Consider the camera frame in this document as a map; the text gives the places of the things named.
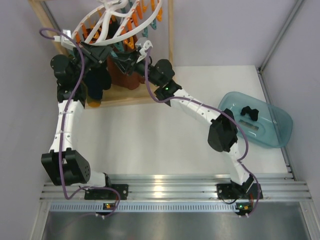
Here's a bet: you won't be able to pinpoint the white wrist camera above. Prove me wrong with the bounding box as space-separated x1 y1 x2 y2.
135 37 153 63
53 29 76 51

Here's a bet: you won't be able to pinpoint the teal plastic basin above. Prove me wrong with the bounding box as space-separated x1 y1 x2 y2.
218 91 293 148

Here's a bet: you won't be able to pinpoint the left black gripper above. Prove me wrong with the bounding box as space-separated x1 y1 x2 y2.
71 40 112 83

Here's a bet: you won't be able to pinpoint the white oval clip hanger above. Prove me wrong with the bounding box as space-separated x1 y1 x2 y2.
71 0 163 49

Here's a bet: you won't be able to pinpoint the aluminium mounting rail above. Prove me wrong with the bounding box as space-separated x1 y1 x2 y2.
40 174 312 213

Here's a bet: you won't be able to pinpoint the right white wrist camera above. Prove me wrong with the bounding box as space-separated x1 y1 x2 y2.
135 37 153 63

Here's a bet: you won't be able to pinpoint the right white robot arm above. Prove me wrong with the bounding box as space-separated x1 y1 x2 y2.
111 50 262 199

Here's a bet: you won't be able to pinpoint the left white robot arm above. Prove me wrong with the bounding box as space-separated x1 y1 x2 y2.
41 42 113 199

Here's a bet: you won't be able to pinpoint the wooden hanger rack frame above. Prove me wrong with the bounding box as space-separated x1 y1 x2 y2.
30 0 178 108

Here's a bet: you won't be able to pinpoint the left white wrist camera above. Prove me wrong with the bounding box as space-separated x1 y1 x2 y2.
53 29 76 51

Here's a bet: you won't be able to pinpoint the brown hanging socks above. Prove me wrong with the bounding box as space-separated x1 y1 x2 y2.
106 34 146 91

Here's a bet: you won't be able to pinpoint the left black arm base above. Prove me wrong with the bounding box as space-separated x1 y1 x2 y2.
84 184 129 215

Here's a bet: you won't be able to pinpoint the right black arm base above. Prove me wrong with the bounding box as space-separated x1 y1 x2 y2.
216 182 264 217

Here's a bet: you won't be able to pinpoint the navy patterned hanging sock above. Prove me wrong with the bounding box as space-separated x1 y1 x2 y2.
83 65 112 101

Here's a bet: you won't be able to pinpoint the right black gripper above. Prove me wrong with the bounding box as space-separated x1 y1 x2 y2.
110 50 161 89

